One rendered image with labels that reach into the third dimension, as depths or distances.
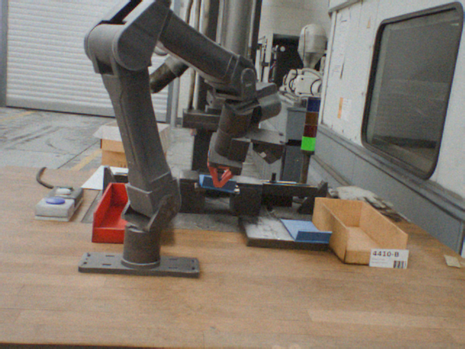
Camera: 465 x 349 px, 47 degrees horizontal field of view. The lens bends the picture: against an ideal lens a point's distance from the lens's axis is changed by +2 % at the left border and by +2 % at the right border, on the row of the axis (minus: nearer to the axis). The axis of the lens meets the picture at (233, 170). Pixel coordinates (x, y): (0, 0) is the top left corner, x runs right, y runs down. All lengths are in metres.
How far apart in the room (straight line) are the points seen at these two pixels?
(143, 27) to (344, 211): 0.71
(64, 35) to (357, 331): 10.19
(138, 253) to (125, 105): 0.25
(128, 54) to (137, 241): 0.31
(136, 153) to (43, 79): 10.05
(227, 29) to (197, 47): 0.36
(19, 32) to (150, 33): 10.21
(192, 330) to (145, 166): 0.27
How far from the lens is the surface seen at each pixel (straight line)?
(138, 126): 0.85
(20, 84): 11.03
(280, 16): 10.58
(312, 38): 5.70
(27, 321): 0.79
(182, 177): 1.28
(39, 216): 1.20
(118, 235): 1.05
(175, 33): 0.87
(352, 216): 1.32
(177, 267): 0.93
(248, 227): 1.15
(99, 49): 0.83
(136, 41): 0.81
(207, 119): 1.24
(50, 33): 10.86
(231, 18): 1.25
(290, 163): 4.41
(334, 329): 0.82
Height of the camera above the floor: 1.26
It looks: 11 degrees down
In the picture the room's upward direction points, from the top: 6 degrees clockwise
